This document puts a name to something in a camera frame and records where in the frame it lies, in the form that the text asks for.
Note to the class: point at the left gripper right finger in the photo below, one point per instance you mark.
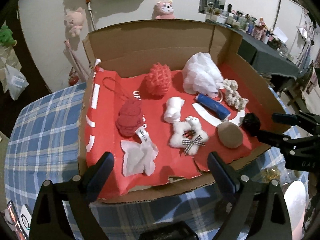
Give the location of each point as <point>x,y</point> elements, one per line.
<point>271,219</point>

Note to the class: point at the clear plastic bag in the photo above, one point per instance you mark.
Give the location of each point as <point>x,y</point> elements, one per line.
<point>16,82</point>

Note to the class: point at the tan round puff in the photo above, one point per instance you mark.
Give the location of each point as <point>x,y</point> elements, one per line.
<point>230,135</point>

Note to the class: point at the white mesh bath pouf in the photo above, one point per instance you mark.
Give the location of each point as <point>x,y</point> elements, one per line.
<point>201,75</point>

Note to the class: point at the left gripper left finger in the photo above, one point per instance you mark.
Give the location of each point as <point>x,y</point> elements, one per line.
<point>49,219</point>

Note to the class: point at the orange handled stick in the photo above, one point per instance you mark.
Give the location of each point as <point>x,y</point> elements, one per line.
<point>89,8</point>

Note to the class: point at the blue cloth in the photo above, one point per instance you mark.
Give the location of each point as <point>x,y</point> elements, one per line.
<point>220,110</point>

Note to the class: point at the red foam net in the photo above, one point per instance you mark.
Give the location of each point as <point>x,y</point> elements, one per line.
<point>158,80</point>

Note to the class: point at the dark green clothed table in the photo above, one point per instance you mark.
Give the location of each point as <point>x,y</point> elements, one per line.
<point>226,42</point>

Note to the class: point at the green frog plush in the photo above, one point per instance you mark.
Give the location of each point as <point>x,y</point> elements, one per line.
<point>6,38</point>

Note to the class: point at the pale pink plush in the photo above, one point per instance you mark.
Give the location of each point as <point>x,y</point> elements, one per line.
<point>74,21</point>

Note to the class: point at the pink bear plush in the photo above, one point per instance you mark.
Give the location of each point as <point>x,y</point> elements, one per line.
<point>163,10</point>

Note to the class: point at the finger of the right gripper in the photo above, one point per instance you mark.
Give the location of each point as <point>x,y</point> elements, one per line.
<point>304,120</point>
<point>287,145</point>

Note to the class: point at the black pompom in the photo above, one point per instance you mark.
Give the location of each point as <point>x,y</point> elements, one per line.
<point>251,124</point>

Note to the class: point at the blue plaid tablecloth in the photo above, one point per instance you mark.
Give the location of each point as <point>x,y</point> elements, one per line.
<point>44,145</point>

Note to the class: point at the white fluffy bear scrunchie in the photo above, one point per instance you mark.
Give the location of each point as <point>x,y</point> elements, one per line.
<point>188,135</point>

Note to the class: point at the brown cardboard box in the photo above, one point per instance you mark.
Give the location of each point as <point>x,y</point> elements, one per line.
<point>130,49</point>

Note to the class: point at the cream knitted scrunchie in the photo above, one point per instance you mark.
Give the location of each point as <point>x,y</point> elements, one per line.
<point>232,96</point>

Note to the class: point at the red knitted cloth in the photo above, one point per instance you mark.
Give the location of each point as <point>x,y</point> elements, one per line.
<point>130,117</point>

